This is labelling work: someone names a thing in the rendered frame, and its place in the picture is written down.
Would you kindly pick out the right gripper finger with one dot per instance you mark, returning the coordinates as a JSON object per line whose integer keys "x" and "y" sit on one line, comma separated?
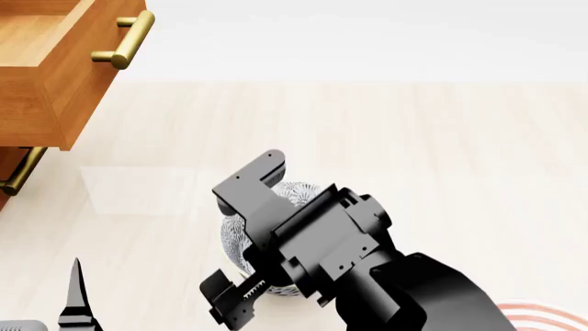
{"x": 252, "y": 193}
{"x": 227, "y": 303}

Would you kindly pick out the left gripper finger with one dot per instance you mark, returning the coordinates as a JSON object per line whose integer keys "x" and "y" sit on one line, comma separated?
{"x": 77, "y": 303}
{"x": 20, "y": 326}

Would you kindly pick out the black white patterned bowl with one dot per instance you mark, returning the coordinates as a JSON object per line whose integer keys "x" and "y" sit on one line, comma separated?
{"x": 234, "y": 238}

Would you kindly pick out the white plate with red rings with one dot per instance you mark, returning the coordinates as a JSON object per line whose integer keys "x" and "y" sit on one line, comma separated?
{"x": 546, "y": 317}

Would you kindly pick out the wooden drawer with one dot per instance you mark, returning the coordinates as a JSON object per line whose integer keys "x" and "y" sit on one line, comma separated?
{"x": 55, "y": 79}

